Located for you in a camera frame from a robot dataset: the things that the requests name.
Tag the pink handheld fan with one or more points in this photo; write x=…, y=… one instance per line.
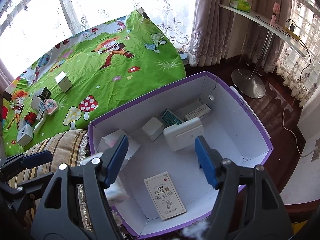
x=275, y=12

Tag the striped plush cushion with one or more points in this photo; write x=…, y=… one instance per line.
x=62, y=142

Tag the dark blue box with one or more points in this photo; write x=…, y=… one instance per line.
x=45, y=93

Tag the green cartoon printed sheet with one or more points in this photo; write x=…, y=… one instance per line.
x=100, y=85

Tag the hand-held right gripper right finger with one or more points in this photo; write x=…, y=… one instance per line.
x=206, y=160

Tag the white square box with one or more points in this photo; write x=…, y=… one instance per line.
x=63, y=81
x=152, y=128

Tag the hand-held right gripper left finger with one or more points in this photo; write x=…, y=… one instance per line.
x=116, y=160

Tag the green tissue pack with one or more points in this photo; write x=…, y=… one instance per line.
x=240, y=4

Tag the purple cardboard box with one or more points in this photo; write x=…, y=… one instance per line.
x=225, y=130

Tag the pink teal hexagonal box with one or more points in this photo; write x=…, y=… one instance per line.
x=50, y=107

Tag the small white box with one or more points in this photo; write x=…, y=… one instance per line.
x=37, y=103

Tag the white box with black mark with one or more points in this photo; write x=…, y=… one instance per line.
x=25, y=135

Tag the white lace curtain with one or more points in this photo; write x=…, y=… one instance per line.
x=112, y=5
x=300, y=67

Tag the teal medicine box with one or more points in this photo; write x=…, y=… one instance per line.
x=171, y=117

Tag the chrome shelf stand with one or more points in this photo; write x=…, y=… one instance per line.
x=248, y=85

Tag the long white gold logo box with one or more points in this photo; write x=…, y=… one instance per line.
x=39, y=125

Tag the tall white box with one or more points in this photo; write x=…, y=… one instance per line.
x=110, y=142

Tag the yellow power strip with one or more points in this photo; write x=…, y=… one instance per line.
x=292, y=30

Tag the beige box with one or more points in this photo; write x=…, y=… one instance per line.
x=165, y=195

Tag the long white text box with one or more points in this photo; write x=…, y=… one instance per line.
x=197, y=111

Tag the white round-base side table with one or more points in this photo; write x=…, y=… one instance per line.
x=262, y=22

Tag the white plastic case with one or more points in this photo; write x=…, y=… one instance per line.
x=182, y=135

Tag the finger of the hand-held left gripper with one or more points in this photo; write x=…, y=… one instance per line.
x=37, y=158
x=30, y=187

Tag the brown curtain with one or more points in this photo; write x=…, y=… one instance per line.
x=217, y=25

